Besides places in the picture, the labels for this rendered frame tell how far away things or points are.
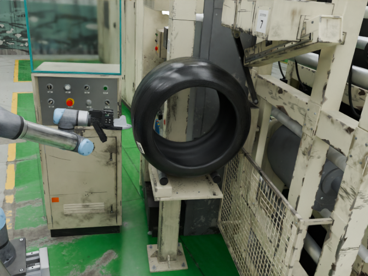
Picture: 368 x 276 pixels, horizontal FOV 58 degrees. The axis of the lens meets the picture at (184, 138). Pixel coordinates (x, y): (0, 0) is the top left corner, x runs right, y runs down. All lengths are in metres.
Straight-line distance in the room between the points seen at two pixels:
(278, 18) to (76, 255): 2.07
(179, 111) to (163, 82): 0.47
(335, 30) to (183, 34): 0.83
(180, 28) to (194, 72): 0.40
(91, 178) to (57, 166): 0.25
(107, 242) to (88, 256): 0.18
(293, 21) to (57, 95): 1.56
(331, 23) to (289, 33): 0.15
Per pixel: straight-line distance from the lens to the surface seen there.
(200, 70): 1.53
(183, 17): 1.85
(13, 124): 1.36
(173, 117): 1.95
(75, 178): 2.51
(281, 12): 1.33
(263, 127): 2.08
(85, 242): 2.75
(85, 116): 1.63
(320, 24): 1.30
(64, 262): 2.62
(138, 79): 5.06
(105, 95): 2.31
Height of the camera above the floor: 1.76
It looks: 23 degrees down
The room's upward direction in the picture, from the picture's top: 4 degrees clockwise
